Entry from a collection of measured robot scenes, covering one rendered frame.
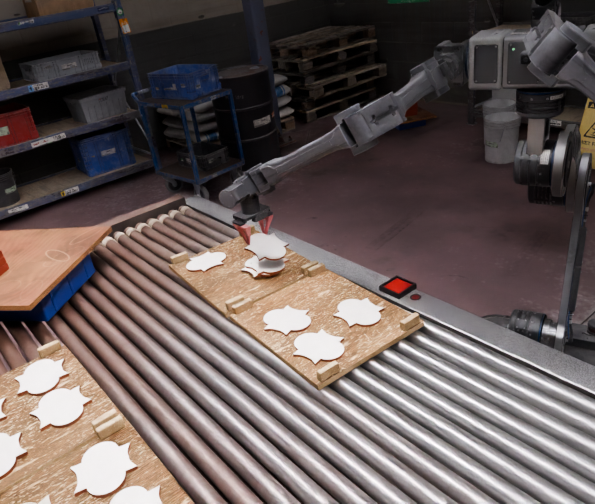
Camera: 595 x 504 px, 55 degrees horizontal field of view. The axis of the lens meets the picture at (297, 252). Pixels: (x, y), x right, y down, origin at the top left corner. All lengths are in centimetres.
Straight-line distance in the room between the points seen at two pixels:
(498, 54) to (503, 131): 326
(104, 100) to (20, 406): 451
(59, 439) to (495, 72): 150
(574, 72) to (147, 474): 116
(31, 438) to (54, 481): 16
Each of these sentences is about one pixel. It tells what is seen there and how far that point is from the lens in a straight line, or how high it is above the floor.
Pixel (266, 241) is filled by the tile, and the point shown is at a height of 103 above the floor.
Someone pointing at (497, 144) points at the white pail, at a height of 17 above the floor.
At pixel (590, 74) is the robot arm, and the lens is 130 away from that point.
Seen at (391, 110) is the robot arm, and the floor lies 146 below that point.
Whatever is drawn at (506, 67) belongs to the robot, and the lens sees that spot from 183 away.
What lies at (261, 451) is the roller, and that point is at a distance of 125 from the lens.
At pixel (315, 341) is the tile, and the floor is 94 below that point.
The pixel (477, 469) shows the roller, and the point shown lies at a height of 92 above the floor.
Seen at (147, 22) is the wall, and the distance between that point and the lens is 670.
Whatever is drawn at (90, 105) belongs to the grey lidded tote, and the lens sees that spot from 577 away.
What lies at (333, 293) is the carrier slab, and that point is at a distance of 165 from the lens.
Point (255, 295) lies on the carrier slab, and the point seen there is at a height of 94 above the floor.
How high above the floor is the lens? 182
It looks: 28 degrees down
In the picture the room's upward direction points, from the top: 8 degrees counter-clockwise
